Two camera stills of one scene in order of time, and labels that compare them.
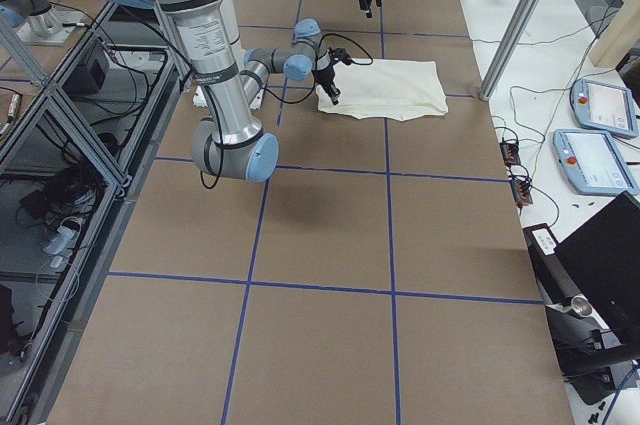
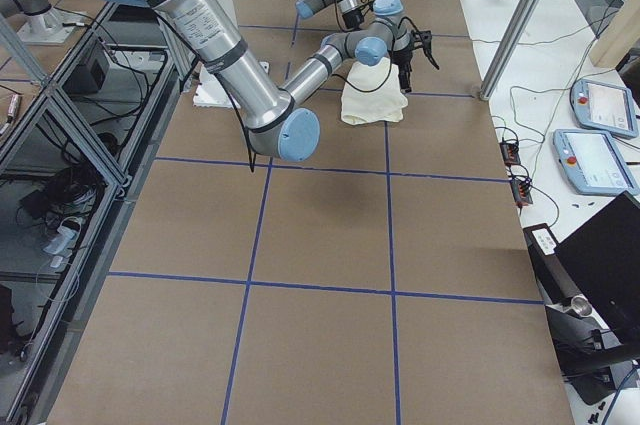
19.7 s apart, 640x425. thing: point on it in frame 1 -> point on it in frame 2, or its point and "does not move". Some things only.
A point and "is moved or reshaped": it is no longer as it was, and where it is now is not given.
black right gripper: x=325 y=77 -> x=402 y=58
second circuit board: x=521 y=191 does not move
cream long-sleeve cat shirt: x=387 y=89 is moved or reshaped
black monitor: x=602 y=256 does not move
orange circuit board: x=510 y=152 does not move
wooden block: x=620 y=36 does not move
